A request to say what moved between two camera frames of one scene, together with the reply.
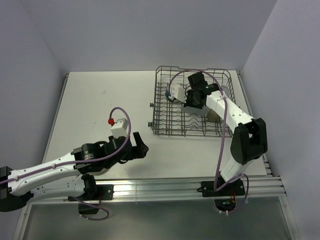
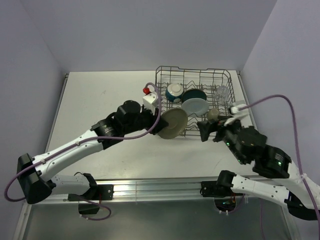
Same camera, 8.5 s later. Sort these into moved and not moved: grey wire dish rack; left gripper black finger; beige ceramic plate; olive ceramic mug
Moved: beige ceramic plate; left gripper black finger
Not moved: olive ceramic mug; grey wire dish rack
